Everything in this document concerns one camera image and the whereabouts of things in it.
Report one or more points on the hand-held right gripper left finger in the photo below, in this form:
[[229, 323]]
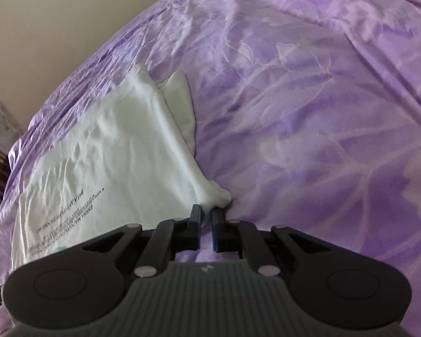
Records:
[[195, 225]]

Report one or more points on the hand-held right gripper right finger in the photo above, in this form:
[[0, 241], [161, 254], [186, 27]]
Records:
[[216, 230]]

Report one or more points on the white printed sweatshirt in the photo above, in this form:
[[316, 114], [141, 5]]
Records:
[[119, 168]]

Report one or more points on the bed with purple sheet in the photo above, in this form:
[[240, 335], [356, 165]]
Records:
[[301, 112]]

